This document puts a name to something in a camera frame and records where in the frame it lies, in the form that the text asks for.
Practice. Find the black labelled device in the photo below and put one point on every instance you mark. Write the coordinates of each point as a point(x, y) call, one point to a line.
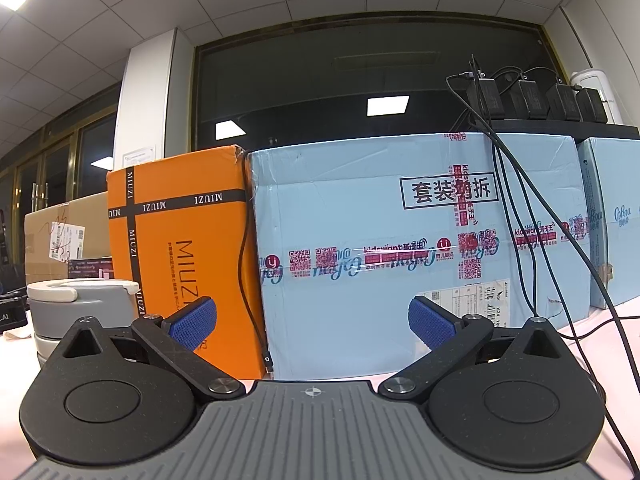
point(11, 316)

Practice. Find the large light blue cardboard box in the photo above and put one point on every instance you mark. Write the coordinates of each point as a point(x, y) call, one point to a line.
point(350, 210)

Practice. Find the small light blue cardboard box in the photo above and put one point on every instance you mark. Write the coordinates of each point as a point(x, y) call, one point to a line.
point(620, 260)

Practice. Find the small dark printed box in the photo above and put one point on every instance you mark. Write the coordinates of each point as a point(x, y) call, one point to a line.
point(87, 267)

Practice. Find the brown cardboard box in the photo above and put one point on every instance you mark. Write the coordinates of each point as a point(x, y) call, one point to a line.
point(37, 245)

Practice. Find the white electric kettle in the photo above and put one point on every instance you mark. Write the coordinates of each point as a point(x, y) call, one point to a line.
point(595, 77)

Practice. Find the glass door gold frame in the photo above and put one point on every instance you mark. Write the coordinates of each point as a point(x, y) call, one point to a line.
point(95, 155)

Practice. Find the black power adapter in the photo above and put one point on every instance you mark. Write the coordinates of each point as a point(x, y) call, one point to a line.
point(485, 97)
point(529, 100)
point(592, 106)
point(564, 102)

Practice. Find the grey white lidded container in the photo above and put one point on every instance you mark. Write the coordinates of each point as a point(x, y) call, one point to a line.
point(75, 310)

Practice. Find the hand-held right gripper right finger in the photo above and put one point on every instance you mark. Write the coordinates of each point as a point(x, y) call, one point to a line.
point(432, 322)

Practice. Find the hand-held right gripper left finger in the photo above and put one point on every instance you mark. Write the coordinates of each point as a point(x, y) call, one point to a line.
point(192, 322)

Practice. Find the dark glass window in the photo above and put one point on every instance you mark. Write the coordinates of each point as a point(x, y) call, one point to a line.
point(310, 75)

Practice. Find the orange cardboard box black bands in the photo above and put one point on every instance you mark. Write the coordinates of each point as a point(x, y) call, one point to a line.
point(190, 220)

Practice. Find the white paper notice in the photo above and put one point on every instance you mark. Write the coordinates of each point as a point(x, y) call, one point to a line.
point(140, 156)

